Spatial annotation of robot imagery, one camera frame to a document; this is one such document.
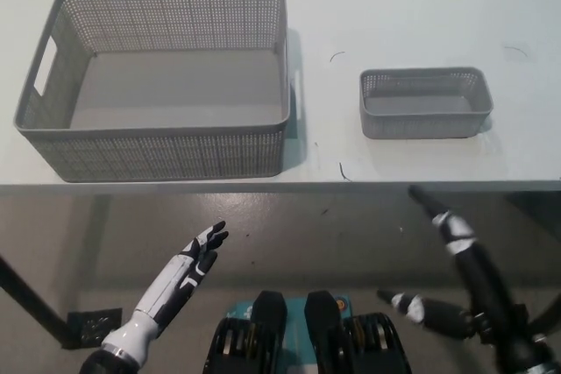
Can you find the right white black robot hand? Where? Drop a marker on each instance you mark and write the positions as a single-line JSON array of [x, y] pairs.
[[477, 269]]

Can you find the large grey perforated basket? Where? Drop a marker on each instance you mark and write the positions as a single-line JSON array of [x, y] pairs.
[[175, 146]]

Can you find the black floor foot plate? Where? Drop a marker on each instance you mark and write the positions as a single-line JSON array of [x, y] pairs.
[[94, 326]]

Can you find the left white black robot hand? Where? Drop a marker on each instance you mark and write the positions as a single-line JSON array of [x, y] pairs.
[[168, 286]]

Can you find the black table leg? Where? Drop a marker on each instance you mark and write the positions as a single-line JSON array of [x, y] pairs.
[[35, 299]]

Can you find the small grey perforated basket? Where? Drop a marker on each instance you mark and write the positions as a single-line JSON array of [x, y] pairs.
[[421, 124]]

